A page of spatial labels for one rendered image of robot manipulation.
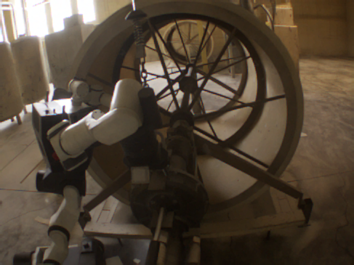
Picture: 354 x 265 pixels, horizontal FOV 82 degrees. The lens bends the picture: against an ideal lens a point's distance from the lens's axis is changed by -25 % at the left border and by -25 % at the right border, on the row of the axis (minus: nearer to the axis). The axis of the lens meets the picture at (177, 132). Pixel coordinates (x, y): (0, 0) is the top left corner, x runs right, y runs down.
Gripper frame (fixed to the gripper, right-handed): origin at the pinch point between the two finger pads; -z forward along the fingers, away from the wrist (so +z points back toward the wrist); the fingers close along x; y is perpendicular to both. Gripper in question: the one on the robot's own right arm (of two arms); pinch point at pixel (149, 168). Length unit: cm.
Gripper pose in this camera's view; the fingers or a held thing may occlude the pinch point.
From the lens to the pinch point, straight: 73.5
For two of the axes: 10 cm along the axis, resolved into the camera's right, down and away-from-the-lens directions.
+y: 0.2, -7.5, 6.6
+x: 9.9, -0.8, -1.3
